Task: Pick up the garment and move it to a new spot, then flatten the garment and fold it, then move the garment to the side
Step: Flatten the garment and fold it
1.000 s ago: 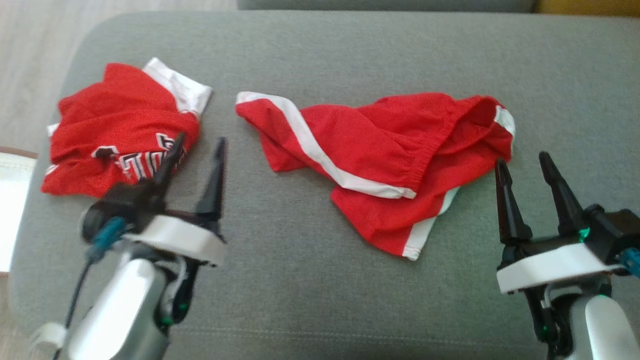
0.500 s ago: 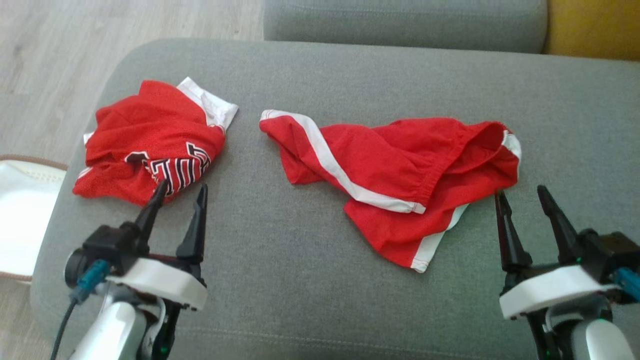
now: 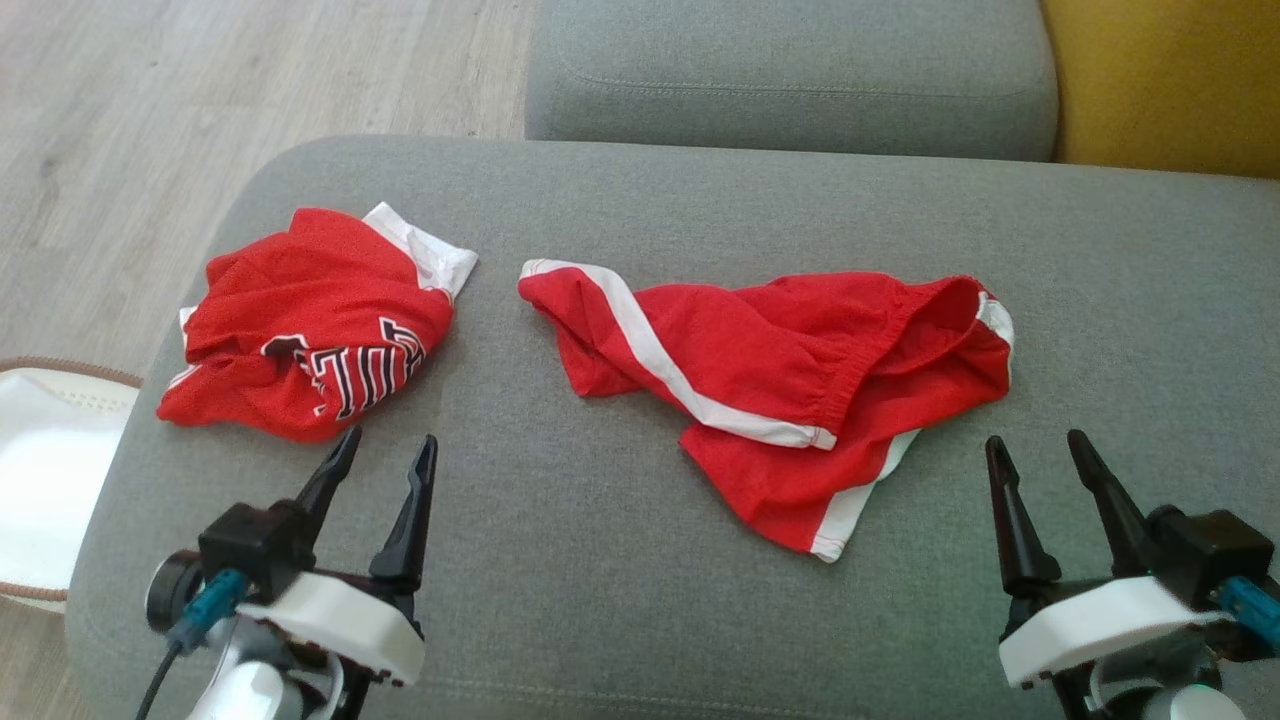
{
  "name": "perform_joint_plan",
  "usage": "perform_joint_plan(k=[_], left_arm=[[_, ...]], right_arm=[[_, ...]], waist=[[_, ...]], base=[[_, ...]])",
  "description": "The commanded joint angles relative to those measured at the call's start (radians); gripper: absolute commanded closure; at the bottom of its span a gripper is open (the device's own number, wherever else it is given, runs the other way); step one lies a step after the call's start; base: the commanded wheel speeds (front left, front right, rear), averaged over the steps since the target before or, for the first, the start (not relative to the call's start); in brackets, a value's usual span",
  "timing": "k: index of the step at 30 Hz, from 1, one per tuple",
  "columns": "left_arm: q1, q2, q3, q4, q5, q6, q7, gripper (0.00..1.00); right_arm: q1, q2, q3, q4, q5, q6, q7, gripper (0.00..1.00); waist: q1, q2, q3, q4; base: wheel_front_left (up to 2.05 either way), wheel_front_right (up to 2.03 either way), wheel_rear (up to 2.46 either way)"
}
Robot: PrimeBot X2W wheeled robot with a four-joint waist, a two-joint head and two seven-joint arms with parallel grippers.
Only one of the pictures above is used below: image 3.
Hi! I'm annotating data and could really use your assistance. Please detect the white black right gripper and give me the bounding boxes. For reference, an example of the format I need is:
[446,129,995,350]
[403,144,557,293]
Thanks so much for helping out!
[984,429,1236,693]

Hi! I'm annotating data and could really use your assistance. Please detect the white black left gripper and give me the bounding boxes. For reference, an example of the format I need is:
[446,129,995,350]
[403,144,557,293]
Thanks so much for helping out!
[236,426,440,689]

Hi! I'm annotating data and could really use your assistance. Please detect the red lettered basketball jersey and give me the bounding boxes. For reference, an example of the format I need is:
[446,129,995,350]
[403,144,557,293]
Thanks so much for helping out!
[156,202,480,445]

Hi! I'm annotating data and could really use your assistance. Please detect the red white-striped shorts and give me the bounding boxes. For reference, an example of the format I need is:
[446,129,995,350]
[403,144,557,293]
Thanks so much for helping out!
[518,258,1016,564]

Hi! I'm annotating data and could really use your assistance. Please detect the grey fabric sofa seat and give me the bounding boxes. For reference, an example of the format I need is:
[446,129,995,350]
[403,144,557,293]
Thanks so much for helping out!
[64,135,1280,720]

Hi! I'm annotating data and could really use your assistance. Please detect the white laundry basket brown rim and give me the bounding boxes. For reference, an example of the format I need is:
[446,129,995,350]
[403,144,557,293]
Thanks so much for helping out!
[0,357,144,613]

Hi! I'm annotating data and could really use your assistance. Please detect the yellow cushion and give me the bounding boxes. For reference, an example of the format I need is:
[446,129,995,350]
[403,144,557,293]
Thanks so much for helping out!
[1039,0,1280,182]

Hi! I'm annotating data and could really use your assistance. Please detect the grey sofa back cushion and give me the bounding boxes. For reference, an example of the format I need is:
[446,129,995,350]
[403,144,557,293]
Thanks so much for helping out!
[524,0,1060,163]

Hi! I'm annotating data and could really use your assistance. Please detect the left arm cable blue connector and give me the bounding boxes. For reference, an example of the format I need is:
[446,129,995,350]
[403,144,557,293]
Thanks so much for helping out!
[133,568,248,720]

